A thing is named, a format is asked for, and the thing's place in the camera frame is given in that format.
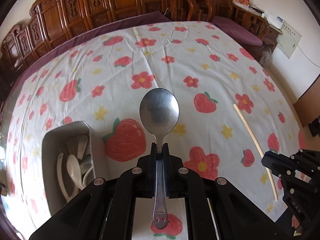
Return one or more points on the grey metal utensil tray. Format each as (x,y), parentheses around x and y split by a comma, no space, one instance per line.
(79,139)

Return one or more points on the steel spoon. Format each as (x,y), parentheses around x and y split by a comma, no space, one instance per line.
(159,113)

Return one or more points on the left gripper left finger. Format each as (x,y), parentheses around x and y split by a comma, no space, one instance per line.
(152,166)

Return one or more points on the white wall panel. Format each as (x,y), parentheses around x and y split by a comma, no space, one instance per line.
(288,40)

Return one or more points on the carved wooden bench back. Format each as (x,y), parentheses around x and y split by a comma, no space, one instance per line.
(53,22)

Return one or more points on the wooden side shelf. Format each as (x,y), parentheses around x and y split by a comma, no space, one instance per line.
(257,25)

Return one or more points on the light beige chopstick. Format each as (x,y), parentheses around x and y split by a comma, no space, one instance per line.
(259,149)

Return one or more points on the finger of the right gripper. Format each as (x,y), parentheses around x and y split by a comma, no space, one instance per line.
(279,164)

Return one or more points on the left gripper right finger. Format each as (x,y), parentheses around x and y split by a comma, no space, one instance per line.
(167,168)

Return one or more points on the white spoon in tray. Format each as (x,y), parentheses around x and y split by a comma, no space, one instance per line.
(73,169)

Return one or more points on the purple bench cushion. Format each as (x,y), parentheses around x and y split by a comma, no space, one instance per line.
(149,40)

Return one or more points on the strawberry flower tablecloth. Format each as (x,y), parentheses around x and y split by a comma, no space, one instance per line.
(209,137)

